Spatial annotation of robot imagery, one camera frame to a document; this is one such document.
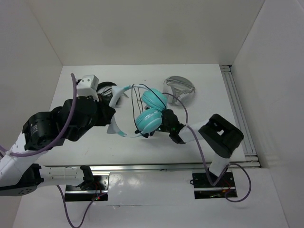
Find purple cable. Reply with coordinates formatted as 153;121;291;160
0;73;105;228
161;92;252;203

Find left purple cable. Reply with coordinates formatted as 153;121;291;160
0;73;105;228

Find aluminium right rail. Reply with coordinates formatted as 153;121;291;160
219;65;261;168

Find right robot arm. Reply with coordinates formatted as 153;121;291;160
158;109;244;186

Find black headphones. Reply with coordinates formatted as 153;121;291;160
96;81;117;109

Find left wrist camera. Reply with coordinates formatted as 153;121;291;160
76;75;99;101

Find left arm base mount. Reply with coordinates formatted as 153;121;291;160
64;165;110;202

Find aluminium front rail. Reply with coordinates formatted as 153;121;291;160
42;161;262;173

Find white grey headphones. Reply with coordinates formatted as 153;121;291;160
163;76;196;106

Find aluminium rail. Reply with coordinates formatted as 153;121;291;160
42;161;262;173
219;65;261;168

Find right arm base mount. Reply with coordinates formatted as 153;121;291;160
190;172;238;200

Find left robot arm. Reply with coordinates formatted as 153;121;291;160
0;96;115;196

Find black headphone cable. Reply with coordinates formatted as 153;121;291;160
129;83;167;138

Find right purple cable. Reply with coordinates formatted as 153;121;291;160
161;92;252;203

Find teal cat-ear headphones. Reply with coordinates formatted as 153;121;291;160
107;84;167;138

